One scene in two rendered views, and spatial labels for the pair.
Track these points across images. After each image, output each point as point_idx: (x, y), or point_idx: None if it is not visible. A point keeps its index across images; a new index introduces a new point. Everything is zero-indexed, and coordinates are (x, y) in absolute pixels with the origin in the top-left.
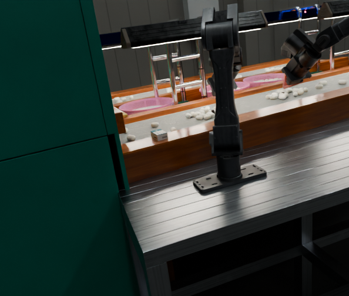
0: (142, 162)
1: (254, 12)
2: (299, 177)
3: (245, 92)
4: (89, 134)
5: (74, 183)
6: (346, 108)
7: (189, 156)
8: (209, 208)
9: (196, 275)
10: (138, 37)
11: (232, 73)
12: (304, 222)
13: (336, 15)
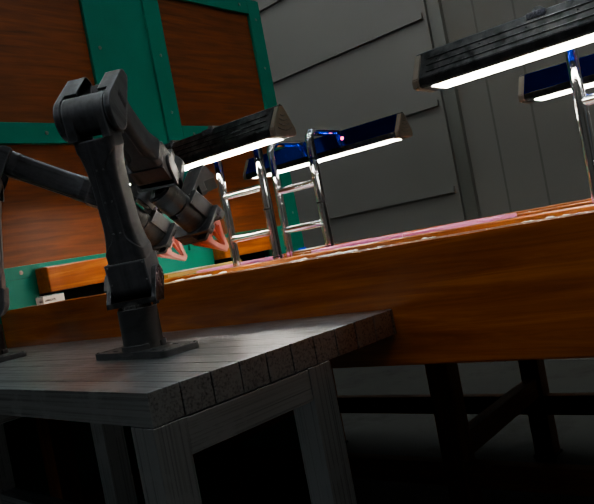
0: (14, 326)
1: (263, 112)
2: None
3: (318, 254)
4: None
5: None
6: (259, 299)
7: (49, 331)
8: None
9: (37, 495)
10: None
11: None
12: (104, 482)
13: (430, 81)
